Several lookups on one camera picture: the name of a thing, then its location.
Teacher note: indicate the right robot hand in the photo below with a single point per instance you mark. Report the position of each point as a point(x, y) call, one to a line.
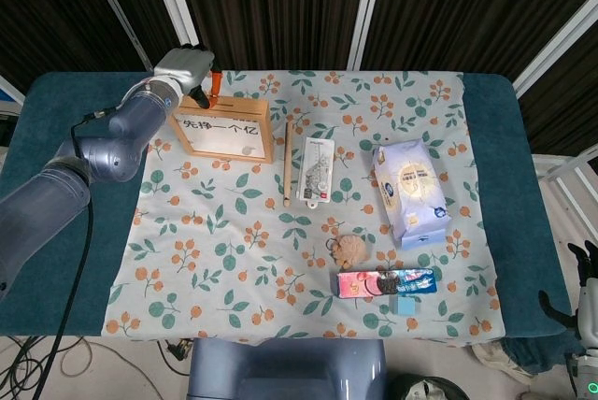
point(589, 306)

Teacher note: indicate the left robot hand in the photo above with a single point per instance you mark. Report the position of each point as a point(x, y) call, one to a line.
point(184, 66)

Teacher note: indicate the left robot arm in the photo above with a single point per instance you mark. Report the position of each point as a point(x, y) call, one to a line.
point(121, 124)

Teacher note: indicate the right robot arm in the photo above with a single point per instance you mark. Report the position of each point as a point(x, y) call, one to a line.
point(586, 376)

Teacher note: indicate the blue jeans leg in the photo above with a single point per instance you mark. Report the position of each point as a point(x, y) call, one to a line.
point(537, 358)

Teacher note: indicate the beige shoe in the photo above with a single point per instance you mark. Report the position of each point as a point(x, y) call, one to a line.
point(486, 358)

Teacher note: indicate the teal table cover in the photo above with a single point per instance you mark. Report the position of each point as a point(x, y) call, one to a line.
point(46, 91)

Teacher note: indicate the wooden stick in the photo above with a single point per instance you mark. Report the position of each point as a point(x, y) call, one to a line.
point(288, 161)

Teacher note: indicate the white metal rack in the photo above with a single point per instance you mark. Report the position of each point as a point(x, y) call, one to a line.
point(544, 167)

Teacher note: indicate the black trash bin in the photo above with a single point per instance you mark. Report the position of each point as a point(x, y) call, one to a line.
point(448, 390)

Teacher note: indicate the clear packet with cat card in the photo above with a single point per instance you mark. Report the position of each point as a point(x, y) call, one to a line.
point(317, 171)

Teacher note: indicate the blue white device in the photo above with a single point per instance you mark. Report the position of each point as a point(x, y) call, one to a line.
point(7, 96)

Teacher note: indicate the light blue cube block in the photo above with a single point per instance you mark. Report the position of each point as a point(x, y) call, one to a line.
point(406, 305)

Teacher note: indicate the floral leaf tablecloth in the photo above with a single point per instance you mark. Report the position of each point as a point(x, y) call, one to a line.
point(280, 255)

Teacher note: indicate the lavender tissue pack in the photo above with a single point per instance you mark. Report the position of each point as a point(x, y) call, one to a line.
point(411, 190)

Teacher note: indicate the blue pink cookie box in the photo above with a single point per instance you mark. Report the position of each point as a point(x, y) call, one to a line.
point(374, 284)

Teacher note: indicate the black power plug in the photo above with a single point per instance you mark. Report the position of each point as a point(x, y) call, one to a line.
point(177, 351)

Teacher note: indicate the blue-grey robot torso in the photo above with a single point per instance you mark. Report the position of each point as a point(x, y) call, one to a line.
point(280, 372)

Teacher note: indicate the white partition post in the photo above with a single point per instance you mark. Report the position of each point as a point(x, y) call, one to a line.
point(178, 10)
point(366, 10)
point(556, 61)

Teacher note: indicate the wooden frame money box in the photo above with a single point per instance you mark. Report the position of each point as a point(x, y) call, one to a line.
point(243, 108)

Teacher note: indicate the thin grey partition post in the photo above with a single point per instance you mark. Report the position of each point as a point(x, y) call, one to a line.
point(118, 11)

